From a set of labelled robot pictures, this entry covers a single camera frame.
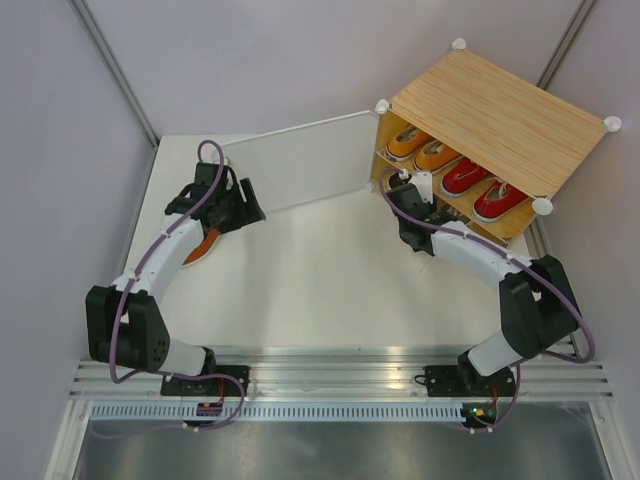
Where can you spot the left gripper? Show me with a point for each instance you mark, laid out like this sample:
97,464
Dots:
248,212

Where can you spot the grey sneaker orange sole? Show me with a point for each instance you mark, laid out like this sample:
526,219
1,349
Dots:
203,248

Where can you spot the white cabinet door panel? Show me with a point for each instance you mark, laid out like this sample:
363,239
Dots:
307,163

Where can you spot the red sneaker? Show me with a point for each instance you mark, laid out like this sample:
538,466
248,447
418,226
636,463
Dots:
462,177
496,201

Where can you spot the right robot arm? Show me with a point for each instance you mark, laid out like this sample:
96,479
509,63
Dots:
537,306

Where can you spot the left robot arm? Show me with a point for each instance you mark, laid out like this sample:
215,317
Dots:
125,325

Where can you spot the wooden shoe cabinet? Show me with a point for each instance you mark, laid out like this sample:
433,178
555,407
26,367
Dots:
521,134

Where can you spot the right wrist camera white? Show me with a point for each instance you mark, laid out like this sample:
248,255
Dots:
422,180

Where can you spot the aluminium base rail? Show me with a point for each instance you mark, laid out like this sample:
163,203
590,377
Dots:
386,374

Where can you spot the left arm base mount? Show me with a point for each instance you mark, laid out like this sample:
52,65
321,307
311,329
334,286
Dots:
211,387

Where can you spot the white slotted cable duct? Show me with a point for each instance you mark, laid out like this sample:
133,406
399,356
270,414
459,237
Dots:
280,411

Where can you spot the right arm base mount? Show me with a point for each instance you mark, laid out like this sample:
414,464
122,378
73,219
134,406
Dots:
445,380

